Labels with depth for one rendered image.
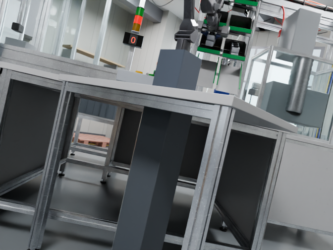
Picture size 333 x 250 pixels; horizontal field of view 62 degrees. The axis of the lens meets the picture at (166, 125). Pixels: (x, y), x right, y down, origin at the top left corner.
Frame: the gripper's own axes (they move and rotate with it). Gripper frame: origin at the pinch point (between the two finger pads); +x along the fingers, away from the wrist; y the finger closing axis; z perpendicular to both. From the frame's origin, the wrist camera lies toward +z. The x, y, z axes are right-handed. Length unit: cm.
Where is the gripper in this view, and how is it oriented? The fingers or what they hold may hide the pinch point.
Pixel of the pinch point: (212, 34)
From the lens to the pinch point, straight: 168.3
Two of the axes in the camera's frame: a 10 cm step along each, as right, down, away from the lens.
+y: -9.3, -2.8, 2.3
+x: 1.4, 3.0, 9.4
